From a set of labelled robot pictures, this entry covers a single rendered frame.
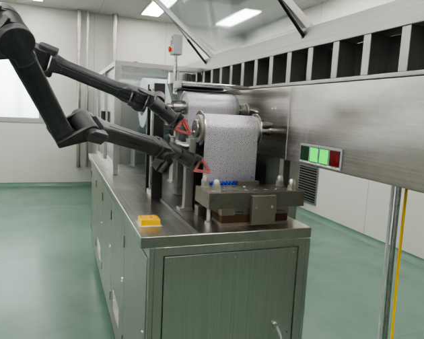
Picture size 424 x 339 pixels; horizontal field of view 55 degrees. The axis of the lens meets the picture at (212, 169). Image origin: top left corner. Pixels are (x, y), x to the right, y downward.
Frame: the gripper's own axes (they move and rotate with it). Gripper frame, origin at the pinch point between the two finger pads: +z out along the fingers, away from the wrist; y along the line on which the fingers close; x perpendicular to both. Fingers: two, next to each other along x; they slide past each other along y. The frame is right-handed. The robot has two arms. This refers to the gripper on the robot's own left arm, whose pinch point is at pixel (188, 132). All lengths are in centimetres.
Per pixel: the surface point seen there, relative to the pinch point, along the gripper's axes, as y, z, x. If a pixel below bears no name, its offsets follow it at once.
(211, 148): 7.3, 9.6, -0.3
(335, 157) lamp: 50, 31, 17
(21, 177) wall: -552, -21, -138
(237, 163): 7.3, 22.6, 2.3
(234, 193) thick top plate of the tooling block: 26.6, 20.3, -10.8
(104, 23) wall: -546, -71, 139
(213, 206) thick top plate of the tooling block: 26.4, 16.6, -19.2
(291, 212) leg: -6, 67, 3
